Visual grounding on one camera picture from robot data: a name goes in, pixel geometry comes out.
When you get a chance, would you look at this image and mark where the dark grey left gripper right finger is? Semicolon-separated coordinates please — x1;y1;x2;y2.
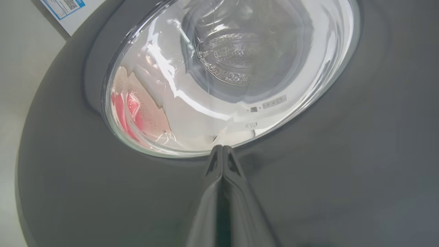
222;146;279;247

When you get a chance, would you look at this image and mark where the blue white energy label sticker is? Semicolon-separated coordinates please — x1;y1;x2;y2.
39;0;86;20

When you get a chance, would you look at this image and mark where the white washing machine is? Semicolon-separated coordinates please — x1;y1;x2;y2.
39;0;107;36

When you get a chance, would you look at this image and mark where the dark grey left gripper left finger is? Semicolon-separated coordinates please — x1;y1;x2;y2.
187;145;224;247

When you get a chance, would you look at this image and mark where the black glass washing machine door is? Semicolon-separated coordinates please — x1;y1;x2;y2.
15;0;439;247

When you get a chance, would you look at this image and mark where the steel washing machine drum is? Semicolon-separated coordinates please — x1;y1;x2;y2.
195;33;271;86

